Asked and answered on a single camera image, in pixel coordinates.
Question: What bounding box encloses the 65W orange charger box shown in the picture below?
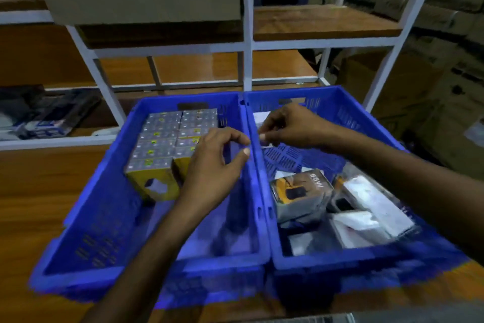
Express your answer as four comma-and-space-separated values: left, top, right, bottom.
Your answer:
270, 169, 334, 223

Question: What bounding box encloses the person's left forearm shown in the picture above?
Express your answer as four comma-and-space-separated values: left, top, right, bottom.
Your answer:
81, 198, 212, 323

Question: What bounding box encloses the yellow sample box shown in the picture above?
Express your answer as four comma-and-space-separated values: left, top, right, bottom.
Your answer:
149, 111, 183, 121

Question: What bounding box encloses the person's left hand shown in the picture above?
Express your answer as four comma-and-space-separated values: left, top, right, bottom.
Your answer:
177, 126, 251, 218

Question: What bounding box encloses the group of yellow charger boxes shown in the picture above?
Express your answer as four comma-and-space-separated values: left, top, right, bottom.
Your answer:
124, 108, 219, 202

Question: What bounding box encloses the blue plastic crate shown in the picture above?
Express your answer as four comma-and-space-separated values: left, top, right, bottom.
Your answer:
28, 92, 271, 310
244, 85, 469, 297

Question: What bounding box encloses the white charger box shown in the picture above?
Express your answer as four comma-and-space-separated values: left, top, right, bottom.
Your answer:
332, 198, 354, 213

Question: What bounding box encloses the person's right forearm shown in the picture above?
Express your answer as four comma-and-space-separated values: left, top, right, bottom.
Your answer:
329, 128, 484, 259

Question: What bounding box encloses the person's right hand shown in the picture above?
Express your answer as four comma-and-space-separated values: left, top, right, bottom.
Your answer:
258, 103, 343, 153

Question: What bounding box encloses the open brown cardboard box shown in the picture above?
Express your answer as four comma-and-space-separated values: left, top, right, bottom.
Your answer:
338, 50, 443, 127

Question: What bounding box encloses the white metal shelving rack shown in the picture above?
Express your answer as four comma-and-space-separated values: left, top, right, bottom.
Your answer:
0, 0, 484, 323

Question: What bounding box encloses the blue white packet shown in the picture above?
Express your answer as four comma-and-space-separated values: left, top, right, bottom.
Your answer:
15, 90, 101, 140

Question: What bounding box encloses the white plastic piece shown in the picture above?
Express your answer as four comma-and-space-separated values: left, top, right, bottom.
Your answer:
90, 126, 122, 137

